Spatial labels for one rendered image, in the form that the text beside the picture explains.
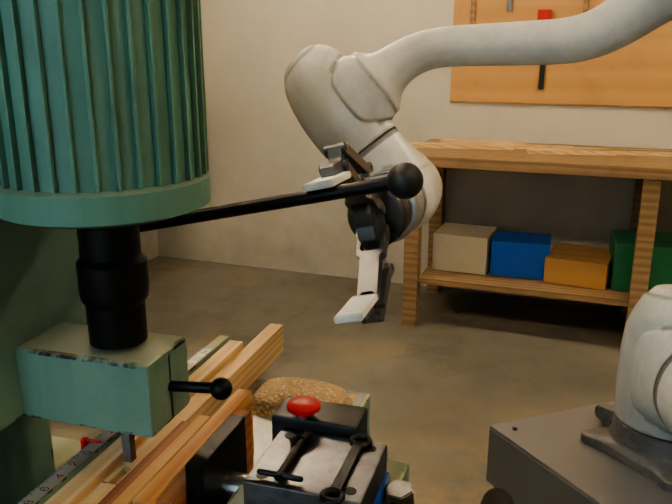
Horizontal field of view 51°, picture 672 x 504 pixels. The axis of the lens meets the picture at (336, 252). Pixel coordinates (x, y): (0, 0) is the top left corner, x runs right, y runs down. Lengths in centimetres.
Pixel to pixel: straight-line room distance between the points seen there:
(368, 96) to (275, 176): 333
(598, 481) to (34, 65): 93
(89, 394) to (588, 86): 336
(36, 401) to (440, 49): 66
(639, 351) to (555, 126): 277
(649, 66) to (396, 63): 287
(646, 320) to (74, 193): 85
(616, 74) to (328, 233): 177
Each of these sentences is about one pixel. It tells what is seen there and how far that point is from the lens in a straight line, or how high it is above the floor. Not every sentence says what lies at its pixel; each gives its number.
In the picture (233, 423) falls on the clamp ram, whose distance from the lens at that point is 67.
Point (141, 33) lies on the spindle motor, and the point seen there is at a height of 133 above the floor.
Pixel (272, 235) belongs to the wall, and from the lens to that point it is 437.
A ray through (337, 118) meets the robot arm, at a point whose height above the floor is 123.
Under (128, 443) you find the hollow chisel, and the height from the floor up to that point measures 97.
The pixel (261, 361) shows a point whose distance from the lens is 97.
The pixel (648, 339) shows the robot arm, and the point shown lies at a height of 92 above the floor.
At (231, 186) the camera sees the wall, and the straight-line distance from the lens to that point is 443.
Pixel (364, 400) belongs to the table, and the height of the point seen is 90.
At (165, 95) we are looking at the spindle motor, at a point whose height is 129.
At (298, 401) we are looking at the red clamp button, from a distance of 64.
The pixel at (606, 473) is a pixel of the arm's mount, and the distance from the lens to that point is 118.
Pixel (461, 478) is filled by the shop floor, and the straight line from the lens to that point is 241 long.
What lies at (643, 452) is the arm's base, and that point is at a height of 74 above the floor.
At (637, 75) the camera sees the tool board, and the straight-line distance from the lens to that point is 380.
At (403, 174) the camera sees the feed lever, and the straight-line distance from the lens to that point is 66.
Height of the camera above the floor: 132
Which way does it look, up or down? 16 degrees down
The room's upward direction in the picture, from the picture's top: straight up
